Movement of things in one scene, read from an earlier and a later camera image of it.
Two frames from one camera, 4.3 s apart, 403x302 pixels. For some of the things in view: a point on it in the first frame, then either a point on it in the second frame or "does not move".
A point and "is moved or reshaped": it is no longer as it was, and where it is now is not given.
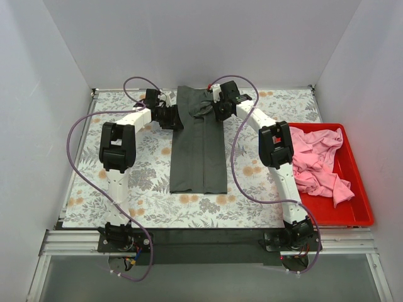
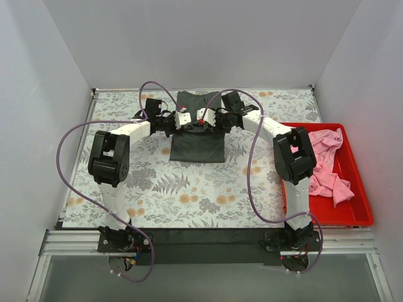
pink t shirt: (313, 158) does not move
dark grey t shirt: (198, 163) is moved or reshaped
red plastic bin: (356, 211) does not move
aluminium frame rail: (66, 243) does not move
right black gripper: (218, 109) → (204, 126)
